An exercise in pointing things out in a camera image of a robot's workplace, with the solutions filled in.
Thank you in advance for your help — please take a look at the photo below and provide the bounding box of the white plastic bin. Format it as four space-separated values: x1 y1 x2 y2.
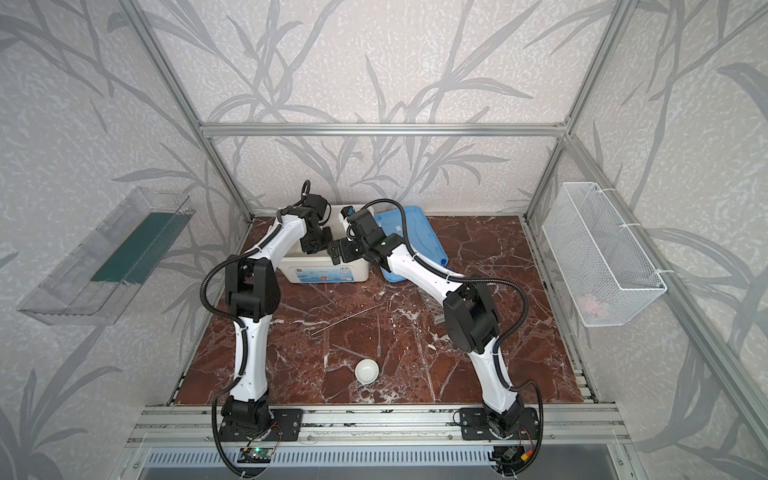
277 240 370 284

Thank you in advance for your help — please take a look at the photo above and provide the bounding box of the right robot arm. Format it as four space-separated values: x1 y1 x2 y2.
328 200 544 440

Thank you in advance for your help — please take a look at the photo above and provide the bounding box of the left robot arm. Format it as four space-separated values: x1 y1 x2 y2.
199 193 332 434

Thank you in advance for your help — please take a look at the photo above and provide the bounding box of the blue plastic lid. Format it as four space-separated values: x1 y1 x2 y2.
374 206 448 270

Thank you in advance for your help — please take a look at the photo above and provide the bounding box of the metal stirring rod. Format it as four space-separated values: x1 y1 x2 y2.
310 303 383 337

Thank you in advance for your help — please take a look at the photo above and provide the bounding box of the glass stirring rod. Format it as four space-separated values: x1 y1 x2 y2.
376 315 382 358

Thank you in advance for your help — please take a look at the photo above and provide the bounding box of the clear plastic pipette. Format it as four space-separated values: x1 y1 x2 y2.
332 344 369 359

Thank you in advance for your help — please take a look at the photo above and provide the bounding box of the white ceramic bowl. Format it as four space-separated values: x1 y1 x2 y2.
354 358 380 385

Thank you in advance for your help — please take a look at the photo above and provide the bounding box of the green circuit board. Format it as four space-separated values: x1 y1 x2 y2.
237 447 275 464

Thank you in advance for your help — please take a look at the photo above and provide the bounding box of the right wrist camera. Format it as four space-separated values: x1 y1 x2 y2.
340 206 355 220

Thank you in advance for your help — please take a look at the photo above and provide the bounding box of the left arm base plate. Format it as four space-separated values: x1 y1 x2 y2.
218 408 304 442

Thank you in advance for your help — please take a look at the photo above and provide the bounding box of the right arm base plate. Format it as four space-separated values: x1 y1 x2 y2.
454 407 541 441

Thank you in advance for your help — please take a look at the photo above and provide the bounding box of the white wire basket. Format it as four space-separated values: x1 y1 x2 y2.
542 182 667 328

